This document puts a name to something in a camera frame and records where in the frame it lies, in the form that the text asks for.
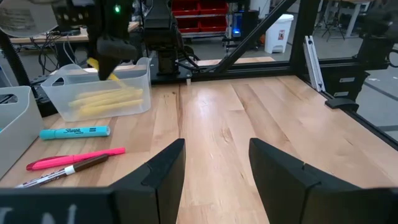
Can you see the white trash bin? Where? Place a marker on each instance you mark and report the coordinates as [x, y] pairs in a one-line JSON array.
[[278, 34]]

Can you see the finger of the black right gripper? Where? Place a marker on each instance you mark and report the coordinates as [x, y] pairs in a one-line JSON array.
[[118, 49], [107, 68]]

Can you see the blue Sharpie highlighter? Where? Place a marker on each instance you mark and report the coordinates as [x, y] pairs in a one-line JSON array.
[[74, 132]]

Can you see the black clamp foot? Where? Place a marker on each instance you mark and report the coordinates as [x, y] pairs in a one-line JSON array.
[[342, 103]]

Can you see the red storage bins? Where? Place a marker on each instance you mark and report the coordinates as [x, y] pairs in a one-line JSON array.
[[211, 7]]

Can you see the black device with blue light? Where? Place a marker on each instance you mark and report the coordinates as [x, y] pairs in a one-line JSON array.
[[237, 25]]

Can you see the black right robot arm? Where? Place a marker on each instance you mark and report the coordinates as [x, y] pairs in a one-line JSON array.
[[164, 34]]

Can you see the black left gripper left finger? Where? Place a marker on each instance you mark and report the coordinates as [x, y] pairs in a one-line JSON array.
[[149, 199]]

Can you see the silver aluminium extrusion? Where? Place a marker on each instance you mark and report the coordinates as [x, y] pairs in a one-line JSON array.
[[314, 65]]

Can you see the brown Expo dry-erase marker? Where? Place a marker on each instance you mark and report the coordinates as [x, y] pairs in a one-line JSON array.
[[87, 163]]

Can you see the grey plastic bin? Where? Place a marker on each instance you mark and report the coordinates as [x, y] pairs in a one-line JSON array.
[[18, 130]]

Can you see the clear plastic bin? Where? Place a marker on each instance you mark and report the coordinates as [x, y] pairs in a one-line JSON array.
[[130, 77]]

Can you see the pink felt-tip pen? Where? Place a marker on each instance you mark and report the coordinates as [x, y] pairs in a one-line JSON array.
[[77, 158]]

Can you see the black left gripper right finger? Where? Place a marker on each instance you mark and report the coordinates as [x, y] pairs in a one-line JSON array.
[[295, 196]]

